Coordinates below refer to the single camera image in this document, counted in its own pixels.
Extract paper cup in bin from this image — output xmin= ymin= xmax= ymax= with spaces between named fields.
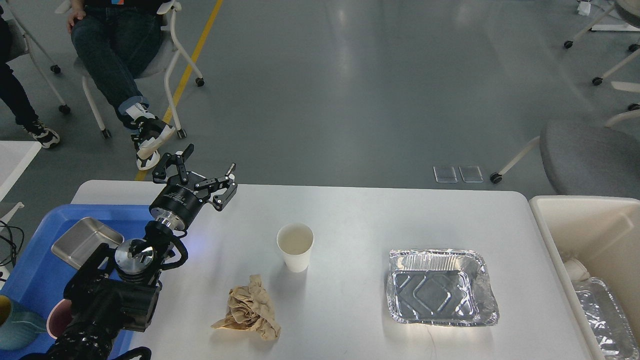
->
xmin=563 ymin=258 xmax=591 ymax=282

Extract blue plastic tray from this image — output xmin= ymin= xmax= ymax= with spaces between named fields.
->
xmin=0 ymin=204 xmax=156 ymax=360

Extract clear floor plate right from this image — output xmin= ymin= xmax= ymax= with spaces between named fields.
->
xmin=458 ymin=165 xmax=484 ymax=183

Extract white plastic bin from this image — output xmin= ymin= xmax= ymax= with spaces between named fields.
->
xmin=530 ymin=195 xmax=639 ymax=360

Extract aluminium foil tray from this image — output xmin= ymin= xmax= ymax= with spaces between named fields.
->
xmin=386 ymin=248 xmax=499 ymax=327

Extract pink plastic mug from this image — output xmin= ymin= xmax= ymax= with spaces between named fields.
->
xmin=46 ymin=299 xmax=73 ymax=339

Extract grey office chair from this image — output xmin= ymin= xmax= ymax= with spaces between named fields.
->
xmin=490 ymin=120 xmax=640 ymax=199

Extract grey white rolling chair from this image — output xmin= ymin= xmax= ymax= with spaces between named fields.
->
xmin=74 ymin=0 xmax=205 ymax=139

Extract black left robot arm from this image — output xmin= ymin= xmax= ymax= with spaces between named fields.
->
xmin=23 ymin=144 xmax=238 ymax=360

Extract white chair legs background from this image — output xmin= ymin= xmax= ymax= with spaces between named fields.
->
xmin=563 ymin=0 xmax=640 ymax=112

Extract black cables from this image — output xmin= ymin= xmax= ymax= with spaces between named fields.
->
xmin=0 ymin=220 xmax=26 ymax=281

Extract teal ceramic mug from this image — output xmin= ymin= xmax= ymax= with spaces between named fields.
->
xmin=0 ymin=295 xmax=48 ymax=351

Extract white side table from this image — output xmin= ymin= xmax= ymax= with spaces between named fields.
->
xmin=0 ymin=140 xmax=41 ymax=201

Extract clear floor plate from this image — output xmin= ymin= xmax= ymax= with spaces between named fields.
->
xmin=458 ymin=165 xmax=484 ymax=183
xmin=433 ymin=166 xmax=458 ymax=183

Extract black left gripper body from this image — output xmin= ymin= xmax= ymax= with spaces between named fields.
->
xmin=149 ymin=172 xmax=206 ymax=231

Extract brown paper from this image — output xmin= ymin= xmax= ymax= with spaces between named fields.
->
xmin=210 ymin=274 xmax=282 ymax=341

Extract stainless steel tray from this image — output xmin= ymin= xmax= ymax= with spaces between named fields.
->
xmin=51 ymin=217 xmax=124 ymax=271

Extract foil tray in bin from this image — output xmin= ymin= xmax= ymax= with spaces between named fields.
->
xmin=571 ymin=276 xmax=639 ymax=360

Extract seated person in black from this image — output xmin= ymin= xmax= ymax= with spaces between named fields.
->
xmin=67 ymin=0 xmax=176 ymax=171

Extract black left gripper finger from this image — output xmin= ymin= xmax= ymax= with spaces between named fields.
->
xmin=151 ymin=144 xmax=195 ymax=186
xmin=194 ymin=162 xmax=238 ymax=212

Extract clear floor plate left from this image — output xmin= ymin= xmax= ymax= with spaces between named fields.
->
xmin=433 ymin=166 xmax=458 ymax=183

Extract white paper cup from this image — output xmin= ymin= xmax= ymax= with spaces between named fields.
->
xmin=276 ymin=223 xmax=314 ymax=273

